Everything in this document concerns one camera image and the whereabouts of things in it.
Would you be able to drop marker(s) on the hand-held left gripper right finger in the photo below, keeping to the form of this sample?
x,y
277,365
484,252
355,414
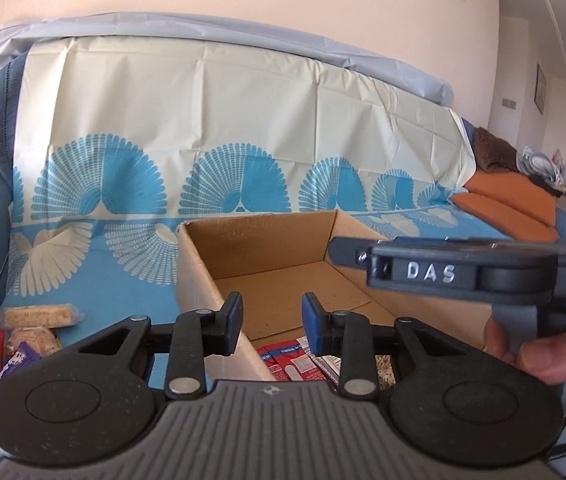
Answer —
x,y
313,324

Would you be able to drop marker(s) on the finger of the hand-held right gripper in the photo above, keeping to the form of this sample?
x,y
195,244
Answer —
x,y
348,252

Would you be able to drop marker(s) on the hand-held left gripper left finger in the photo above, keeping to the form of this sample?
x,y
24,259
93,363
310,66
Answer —
x,y
233,320

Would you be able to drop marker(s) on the red peanut packet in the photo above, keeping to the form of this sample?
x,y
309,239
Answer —
x,y
288,362

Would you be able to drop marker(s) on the brown cardboard box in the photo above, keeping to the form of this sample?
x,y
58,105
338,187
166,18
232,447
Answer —
x,y
273,245

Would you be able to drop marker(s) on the person's right hand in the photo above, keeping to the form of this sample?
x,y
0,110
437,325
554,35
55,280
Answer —
x,y
563,357

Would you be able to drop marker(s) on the orange cushion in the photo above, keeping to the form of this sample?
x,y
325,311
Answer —
x,y
513,200

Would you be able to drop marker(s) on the pile of white clothes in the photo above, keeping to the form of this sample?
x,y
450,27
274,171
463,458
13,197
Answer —
x,y
540,165

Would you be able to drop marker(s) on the brown blanket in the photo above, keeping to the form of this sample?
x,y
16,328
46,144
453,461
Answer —
x,y
495,150

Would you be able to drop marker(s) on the pale rice bar packet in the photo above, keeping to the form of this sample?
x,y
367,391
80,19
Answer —
x,y
38,316

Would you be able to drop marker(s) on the clear round biscuit packet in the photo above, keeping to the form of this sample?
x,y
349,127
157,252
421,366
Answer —
x,y
33,341

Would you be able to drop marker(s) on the purple snack bar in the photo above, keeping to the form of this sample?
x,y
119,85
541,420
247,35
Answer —
x,y
24,355

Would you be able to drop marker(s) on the blue and cream printed cloth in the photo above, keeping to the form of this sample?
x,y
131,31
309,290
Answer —
x,y
188,110

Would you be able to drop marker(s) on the grey cover sheet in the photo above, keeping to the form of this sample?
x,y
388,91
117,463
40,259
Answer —
x,y
263,42

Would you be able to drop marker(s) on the wall light switch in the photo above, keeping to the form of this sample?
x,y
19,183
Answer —
x,y
509,104

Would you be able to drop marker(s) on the small framed wall picture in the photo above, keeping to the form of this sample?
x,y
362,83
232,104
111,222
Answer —
x,y
541,89

